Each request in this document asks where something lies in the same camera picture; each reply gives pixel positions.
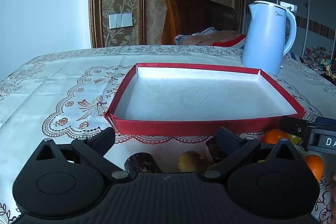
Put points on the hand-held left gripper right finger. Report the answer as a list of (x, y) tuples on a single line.
[(225, 138)]

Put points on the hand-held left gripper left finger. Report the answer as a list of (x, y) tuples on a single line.
[(105, 141)]

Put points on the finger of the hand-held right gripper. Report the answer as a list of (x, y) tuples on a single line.
[(326, 121), (294, 126)]

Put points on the green tomato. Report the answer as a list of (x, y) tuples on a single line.
[(295, 139)]

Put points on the orange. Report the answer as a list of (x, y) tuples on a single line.
[(274, 136), (314, 166)]

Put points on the brown kiwi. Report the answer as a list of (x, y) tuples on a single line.
[(191, 161)]

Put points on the red shallow cardboard box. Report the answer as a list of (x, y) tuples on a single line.
[(199, 98)]

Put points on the person's right hand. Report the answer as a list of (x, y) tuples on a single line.
[(334, 187)]

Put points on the white lace tablecloth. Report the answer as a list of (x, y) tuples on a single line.
[(52, 82)]

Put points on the white electric kettle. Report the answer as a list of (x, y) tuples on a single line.
[(265, 37)]

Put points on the folded striped blanket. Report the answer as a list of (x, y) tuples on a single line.
[(215, 37)]

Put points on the sliding door wardrobe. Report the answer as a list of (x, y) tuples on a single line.
[(309, 3)]

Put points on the brown wooden headboard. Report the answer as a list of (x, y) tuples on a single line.
[(194, 16)]

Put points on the white wall switch panel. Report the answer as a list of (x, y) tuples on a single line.
[(120, 21)]

